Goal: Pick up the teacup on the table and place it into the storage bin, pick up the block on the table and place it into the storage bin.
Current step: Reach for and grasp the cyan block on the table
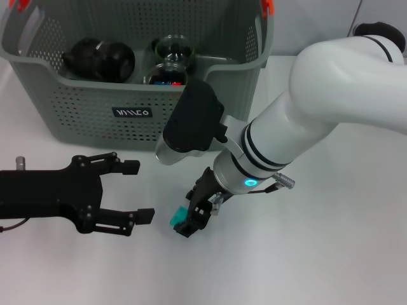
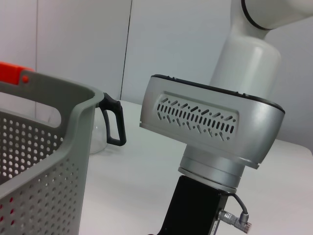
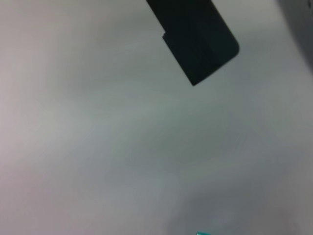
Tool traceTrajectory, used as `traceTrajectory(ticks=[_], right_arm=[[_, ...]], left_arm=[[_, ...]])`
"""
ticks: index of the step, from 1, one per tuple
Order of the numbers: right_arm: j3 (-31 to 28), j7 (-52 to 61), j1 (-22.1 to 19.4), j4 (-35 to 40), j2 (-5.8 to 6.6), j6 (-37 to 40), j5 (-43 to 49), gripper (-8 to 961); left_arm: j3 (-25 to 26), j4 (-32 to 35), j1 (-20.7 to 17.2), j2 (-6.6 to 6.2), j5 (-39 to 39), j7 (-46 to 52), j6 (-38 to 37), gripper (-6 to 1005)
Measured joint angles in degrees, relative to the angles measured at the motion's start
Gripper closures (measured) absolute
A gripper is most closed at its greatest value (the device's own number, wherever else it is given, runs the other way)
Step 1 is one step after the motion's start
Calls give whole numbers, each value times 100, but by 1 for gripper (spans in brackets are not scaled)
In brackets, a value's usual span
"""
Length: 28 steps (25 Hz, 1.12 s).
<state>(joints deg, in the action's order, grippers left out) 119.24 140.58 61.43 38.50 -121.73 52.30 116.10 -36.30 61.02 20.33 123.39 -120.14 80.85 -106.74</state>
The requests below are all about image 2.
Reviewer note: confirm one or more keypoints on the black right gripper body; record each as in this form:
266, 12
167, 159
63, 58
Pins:
193, 208

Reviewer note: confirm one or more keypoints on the grey perforated storage bin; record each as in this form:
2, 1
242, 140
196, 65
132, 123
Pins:
61, 171

